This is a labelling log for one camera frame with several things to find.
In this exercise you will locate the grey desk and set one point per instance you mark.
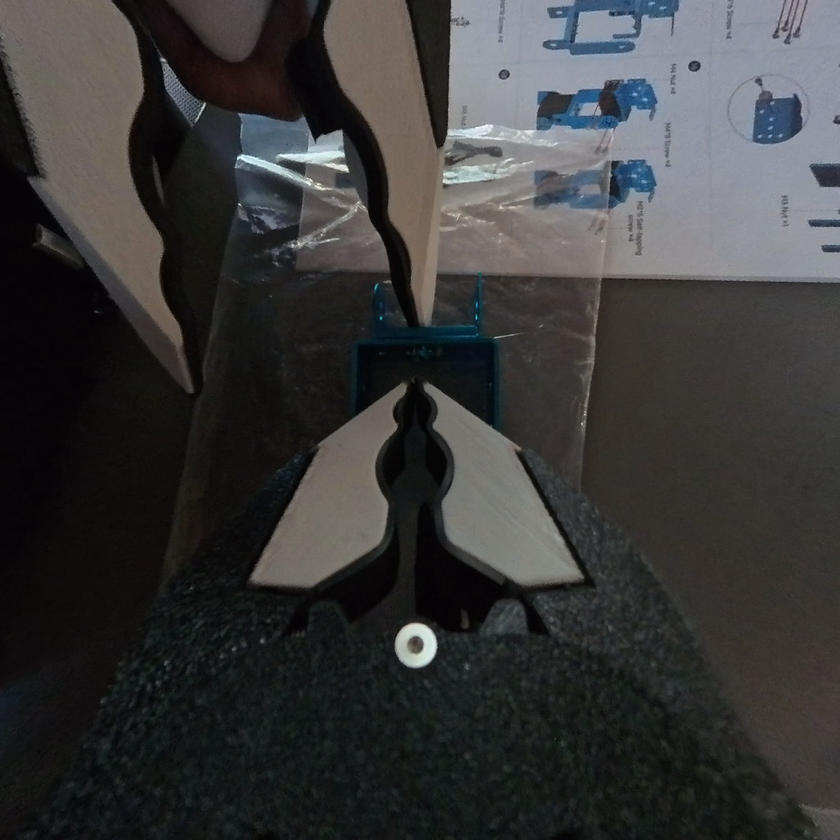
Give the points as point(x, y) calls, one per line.
point(722, 459)

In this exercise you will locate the clear plastic bag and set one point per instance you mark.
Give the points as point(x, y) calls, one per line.
point(538, 315)

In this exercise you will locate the white instruction manual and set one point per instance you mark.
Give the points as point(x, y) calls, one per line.
point(689, 197)

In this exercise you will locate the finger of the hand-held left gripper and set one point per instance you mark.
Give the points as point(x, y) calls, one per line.
point(85, 131)
point(394, 85)

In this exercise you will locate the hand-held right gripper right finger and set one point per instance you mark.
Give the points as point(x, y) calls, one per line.
point(512, 518)

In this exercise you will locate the person's left hand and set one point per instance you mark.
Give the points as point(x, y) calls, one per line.
point(262, 92)

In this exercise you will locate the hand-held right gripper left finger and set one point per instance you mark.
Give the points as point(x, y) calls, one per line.
point(328, 518)

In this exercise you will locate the blue metal bracket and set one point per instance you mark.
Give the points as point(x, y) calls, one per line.
point(426, 350)

